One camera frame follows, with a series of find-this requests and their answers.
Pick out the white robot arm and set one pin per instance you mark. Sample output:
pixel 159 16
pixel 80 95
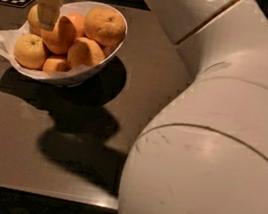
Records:
pixel 207 151

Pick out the white bowl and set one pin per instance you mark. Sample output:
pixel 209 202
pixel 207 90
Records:
pixel 83 8

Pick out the orange hidden at back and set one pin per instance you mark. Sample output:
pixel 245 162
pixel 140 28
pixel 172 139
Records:
pixel 78 21

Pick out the large orange back right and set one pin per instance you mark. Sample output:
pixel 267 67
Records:
pixel 107 27

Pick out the yellowish orange front left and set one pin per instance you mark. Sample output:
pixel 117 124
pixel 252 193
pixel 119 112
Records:
pixel 30 51

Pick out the white paper liner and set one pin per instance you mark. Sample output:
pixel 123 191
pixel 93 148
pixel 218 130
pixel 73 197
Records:
pixel 2 42

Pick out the small orange front bottom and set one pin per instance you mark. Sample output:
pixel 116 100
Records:
pixel 55 64

